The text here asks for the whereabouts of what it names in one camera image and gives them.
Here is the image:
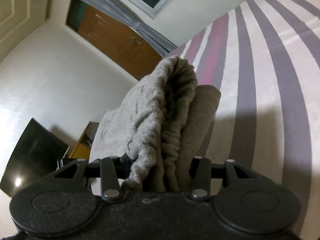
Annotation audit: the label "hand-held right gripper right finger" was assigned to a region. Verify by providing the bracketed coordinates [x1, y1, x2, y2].
[189, 156, 254, 202]

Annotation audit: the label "brown wooden door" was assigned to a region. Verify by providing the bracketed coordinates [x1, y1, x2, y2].
[65, 0, 164, 81]

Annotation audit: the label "black flat screen television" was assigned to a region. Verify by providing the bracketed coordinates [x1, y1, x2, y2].
[0, 117, 70, 197]

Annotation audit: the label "yellow wooden cabinet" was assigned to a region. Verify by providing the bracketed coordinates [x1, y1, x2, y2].
[67, 121, 100, 162]

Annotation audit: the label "cream wardrobe door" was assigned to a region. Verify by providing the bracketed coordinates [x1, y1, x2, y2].
[0, 0, 54, 53]

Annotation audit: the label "purple pink striped blanket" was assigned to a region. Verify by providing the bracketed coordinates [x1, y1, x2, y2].
[89, 0, 320, 240]

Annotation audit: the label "grey fleece pants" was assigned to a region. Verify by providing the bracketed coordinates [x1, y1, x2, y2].
[96, 56, 222, 193]

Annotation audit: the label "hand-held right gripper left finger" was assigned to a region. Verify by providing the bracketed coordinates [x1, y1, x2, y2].
[54, 156, 131, 202]

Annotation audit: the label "grey curtain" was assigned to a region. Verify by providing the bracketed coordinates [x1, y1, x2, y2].
[51, 0, 178, 58]

